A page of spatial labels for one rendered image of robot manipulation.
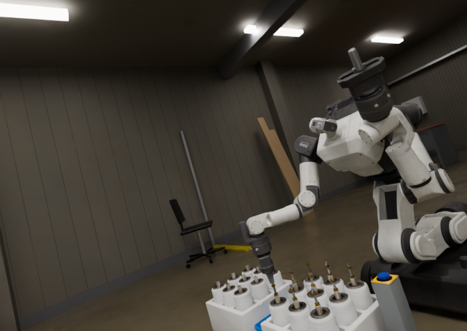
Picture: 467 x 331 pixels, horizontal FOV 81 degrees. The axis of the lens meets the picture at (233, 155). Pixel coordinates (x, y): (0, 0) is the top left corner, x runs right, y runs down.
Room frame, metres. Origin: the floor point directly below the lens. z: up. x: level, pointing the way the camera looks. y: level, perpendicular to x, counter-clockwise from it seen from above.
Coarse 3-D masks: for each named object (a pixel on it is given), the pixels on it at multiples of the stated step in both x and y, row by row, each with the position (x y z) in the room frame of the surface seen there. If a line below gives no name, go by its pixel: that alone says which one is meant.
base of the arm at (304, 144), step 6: (300, 138) 1.36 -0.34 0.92; (306, 138) 1.33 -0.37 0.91; (312, 138) 1.31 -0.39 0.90; (300, 144) 1.35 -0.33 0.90; (306, 144) 1.33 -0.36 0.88; (312, 144) 1.31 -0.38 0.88; (300, 150) 1.34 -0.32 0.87; (306, 150) 1.32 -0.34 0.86; (312, 150) 1.30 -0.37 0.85; (312, 156) 1.32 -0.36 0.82; (318, 156) 1.35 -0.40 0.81; (318, 162) 1.38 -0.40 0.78
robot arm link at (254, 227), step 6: (240, 222) 1.28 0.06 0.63; (252, 222) 1.21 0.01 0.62; (258, 222) 1.22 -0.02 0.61; (240, 228) 1.26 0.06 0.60; (246, 228) 1.26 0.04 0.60; (252, 228) 1.21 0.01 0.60; (258, 228) 1.22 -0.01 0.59; (246, 234) 1.26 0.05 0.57; (252, 234) 1.24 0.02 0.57; (258, 234) 1.25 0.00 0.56; (264, 234) 1.25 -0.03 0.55; (246, 240) 1.25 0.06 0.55; (252, 240) 1.24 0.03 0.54; (258, 240) 1.23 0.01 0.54; (264, 240) 1.24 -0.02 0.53
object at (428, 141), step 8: (424, 128) 5.27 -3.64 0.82; (432, 128) 5.29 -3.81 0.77; (440, 128) 5.46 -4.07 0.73; (424, 136) 5.38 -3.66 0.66; (432, 136) 5.23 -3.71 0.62; (440, 136) 5.38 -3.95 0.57; (448, 136) 5.58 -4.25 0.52; (424, 144) 5.42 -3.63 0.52; (432, 144) 5.31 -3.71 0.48; (440, 144) 5.32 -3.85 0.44; (448, 144) 5.50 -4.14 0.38; (440, 152) 5.25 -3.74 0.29; (448, 152) 5.43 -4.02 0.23; (456, 152) 5.60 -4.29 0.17; (440, 160) 5.25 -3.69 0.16; (448, 160) 5.36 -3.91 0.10; (456, 160) 5.53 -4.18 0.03
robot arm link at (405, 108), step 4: (404, 104) 1.01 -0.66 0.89; (408, 104) 1.01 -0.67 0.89; (400, 108) 0.98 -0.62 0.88; (404, 108) 0.98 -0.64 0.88; (408, 108) 0.98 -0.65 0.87; (412, 108) 0.99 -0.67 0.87; (416, 108) 0.99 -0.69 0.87; (404, 112) 0.97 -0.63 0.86; (408, 112) 0.98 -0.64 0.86; (412, 112) 0.98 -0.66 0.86; (416, 112) 0.99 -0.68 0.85; (404, 116) 0.97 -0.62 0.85; (408, 116) 0.98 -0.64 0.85; (412, 116) 0.98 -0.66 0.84; (416, 116) 0.99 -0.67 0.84; (408, 120) 0.96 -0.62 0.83; (412, 120) 0.99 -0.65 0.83; (416, 120) 0.99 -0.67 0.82; (412, 124) 0.96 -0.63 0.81; (412, 128) 0.95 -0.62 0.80; (392, 132) 0.97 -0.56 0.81; (416, 132) 0.95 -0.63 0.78; (388, 136) 0.99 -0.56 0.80; (392, 136) 0.98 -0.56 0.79; (388, 140) 1.01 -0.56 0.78; (392, 140) 0.98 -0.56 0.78
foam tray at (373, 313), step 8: (376, 304) 1.17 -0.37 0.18; (360, 312) 1.15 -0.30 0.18; (368, 312) 1.13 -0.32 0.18; (376, 312) 1.14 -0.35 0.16; (360, 320) 1.10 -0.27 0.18; (368, 320) 1.11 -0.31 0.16; (376, 320) 1.13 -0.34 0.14; (264, 328) 1.27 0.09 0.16; (272, 328) 1.23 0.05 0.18; (280, 328) 1.21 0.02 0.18; (288, 328) 1.20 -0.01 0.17; (344, 328) 1.08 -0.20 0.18; (352, 328) 1.06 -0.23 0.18; (360, 328) 1.08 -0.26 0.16; (368, 328) 1.10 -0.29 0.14; (376, 328) 1.13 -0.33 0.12; (384, 328) 1.15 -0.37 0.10
